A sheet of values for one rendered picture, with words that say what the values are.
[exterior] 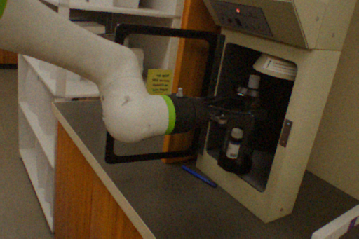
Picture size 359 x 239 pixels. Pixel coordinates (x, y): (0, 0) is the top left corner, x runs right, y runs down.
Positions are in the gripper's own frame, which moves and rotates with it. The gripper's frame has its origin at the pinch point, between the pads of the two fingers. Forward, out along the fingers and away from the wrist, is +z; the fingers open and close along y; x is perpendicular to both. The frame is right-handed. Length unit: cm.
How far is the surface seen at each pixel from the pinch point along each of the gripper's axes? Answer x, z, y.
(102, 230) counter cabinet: 54, -27, 27
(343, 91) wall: -4.0, 43.8, -1.4
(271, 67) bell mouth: -12.1, 2.8, -2.6
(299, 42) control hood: -20.7, -2.7, -13.1
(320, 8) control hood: -28.4, -1.4, -14.8
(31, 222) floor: 123, -32, 122
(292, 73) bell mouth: -12.0, 5.5, -7.1
